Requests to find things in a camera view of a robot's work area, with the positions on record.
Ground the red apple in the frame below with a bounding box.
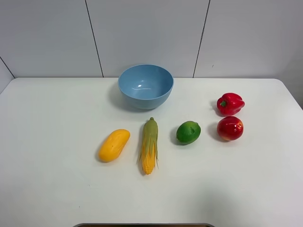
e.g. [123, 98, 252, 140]
[217, 116, 244, 141]

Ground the green lime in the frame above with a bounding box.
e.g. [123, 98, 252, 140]
[176, 121, 201, 145]

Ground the red bell pepper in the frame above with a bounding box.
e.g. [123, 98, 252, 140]
[216, 93, 245, 116]

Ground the yellow mango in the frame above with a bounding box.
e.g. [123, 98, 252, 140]
[98, 129, 130, 163]

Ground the blue plastic bowl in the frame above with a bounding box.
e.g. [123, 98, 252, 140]
[117, 64, 174, 110]

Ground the corn cob with husk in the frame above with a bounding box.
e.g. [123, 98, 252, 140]
[138, 117, 159, 175]

